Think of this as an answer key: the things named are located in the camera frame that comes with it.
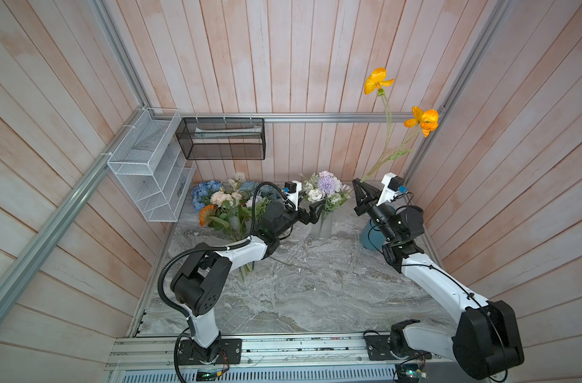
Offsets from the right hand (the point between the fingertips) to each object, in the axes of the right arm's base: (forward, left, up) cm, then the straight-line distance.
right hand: (354, 181), depth 70 cm
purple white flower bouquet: (+5, +8, -7) cm, 12 cm away
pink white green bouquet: (+6, +42, -34) cm, 54 cm away
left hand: (+2, +10, -12) cm, 15 cm away
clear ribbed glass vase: (+2, +6, -29) cm, 30 cm away
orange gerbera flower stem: (+9, +56, -29) cm, 64 cm away
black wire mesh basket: (+34, +49, -8) cm, 60 cm away
